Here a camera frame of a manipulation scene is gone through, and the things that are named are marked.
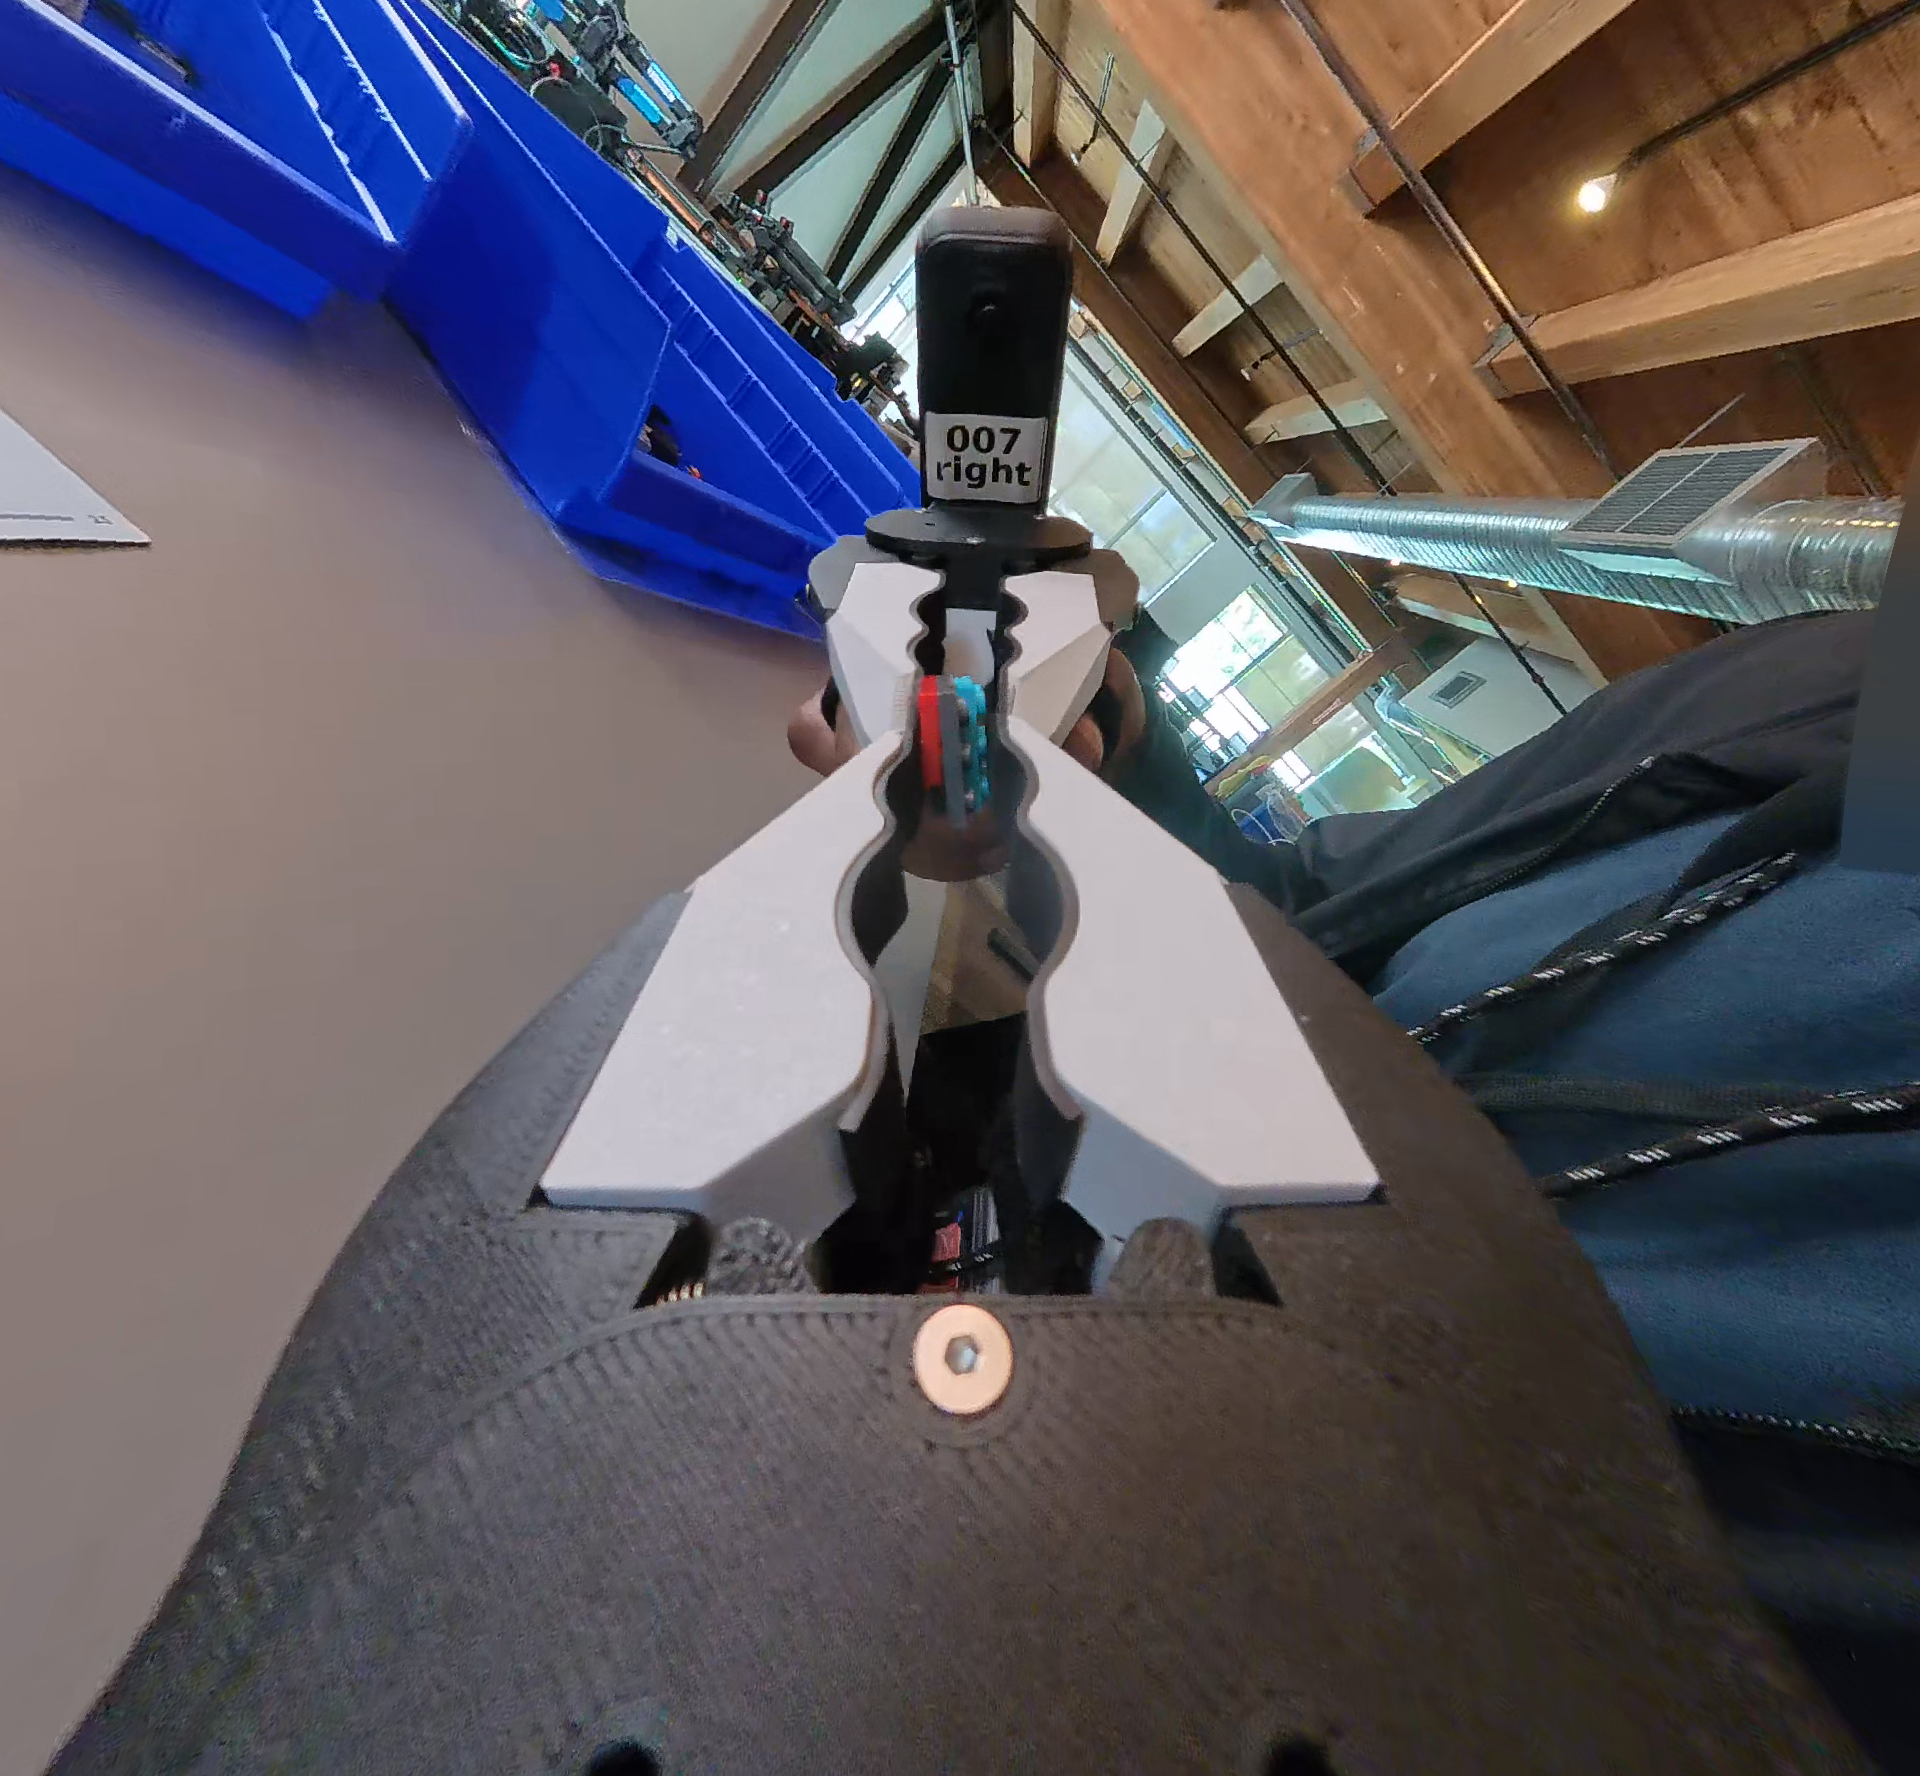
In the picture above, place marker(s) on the pile of small toy bricks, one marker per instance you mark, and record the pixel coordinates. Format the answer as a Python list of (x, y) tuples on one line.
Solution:
[(659, 433)]

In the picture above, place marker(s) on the person's torso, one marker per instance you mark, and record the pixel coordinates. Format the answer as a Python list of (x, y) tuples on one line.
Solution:
[(1727, 1281)]

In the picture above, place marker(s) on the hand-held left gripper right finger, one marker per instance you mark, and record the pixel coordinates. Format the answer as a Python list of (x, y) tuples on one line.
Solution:
[(1186, 1056)]

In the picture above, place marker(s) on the printed instruction sheet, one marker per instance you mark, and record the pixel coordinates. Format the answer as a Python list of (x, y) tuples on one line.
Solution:
[(45, 501)]

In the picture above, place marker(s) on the red teal toy brick assembly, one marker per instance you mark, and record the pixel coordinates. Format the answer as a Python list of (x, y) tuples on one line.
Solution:
[(948, 741)]

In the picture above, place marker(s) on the ceiling spot lamp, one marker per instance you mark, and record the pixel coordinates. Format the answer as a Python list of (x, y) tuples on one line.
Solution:
[(1591, 194)]

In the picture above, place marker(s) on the blue black robot equipment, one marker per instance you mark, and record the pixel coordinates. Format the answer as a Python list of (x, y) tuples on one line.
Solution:
[(600, 52)]

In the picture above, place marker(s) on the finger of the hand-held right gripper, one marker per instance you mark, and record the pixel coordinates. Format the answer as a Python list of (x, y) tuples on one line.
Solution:
[(1073, 659), (872, 651)]

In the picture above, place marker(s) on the metal air duct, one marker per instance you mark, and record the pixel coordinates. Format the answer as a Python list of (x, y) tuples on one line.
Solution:
[(1425, 531)]

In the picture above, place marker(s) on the dark robot equipment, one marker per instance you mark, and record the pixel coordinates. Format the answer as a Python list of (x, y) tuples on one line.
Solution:
[(781, 253)]

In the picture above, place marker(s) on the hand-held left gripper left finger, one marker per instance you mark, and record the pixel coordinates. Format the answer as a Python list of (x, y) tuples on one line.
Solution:
[(721, 1042)]

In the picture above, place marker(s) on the person's right forearm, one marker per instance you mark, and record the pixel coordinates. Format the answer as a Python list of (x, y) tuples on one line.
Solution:
[(1230, 816)]

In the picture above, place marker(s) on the blue divided plastic bin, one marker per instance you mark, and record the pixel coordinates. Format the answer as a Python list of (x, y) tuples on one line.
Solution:
[(569, 349)]

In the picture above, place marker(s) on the person's right hand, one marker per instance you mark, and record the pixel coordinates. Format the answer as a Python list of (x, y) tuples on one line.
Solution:
[(822, 741)]

